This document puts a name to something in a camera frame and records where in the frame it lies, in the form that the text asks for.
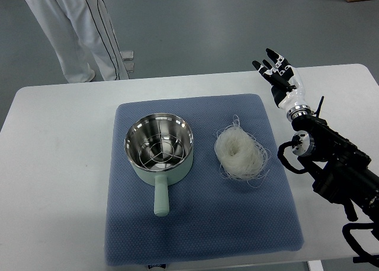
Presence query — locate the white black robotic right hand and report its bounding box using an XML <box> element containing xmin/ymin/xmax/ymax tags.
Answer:
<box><xmin>252</xmin><ymin>49</ymin><xmax>306</xmax><ymax>111</ymax></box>

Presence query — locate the white table leg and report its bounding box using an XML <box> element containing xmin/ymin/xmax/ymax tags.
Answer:
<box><xmin>307</xmin><ymin>260</ymin><xmax>324</xmax><ymax>271</ymax></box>

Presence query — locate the lower metal floor plate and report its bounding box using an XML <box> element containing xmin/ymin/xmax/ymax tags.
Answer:
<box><xmin>124</xmin><ymin>62</ymin><xmax>134</xmax><ymax>73</ymax></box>

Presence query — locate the upper metal floor plate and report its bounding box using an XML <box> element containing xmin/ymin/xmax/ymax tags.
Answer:
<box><xmin>120</xmin><ymin>50</ymin><xmax>134</xmax><ymax>60</ymax></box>

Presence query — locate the person in white trousers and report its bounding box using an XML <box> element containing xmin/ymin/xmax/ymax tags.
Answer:
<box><xmin>25</xmin><ymin>0</ymin><xmax>129</xmax><ymax>83</ymax></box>

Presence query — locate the white vermicelli nest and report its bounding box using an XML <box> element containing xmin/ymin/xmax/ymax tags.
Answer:
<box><xmin>214</xmin><ymin>114</ymin><xmax>271</xmax><ymax>189</ymax></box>

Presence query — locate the wire steaming rack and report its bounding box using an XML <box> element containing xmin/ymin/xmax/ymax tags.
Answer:
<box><xmin>125</xmin><ymin>133</ymin><xmax>192</xmax><ymax>171</ymax></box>

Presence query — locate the metal floor plate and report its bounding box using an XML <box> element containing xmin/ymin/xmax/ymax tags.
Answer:
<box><xmin>124</xmin><ymin>62</ymin><xmax>134</xmax><ymax>73</ymax></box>
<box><xmin>120</xmin><ymin>50</ymin><xmax>134</xmax><ymax>60</ymax></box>

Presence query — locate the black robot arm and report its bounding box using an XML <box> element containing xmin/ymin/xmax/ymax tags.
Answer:
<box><xmin>277</xmin><ymin>104</ymin><xmax>378</xmax><ymax>266</ymax></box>

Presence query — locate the mint green pot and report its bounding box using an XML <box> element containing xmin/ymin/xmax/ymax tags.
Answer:
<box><xmin>124</xmin><ymin>113</ymin><xmax>194</xmax><ymax>217</ymax></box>

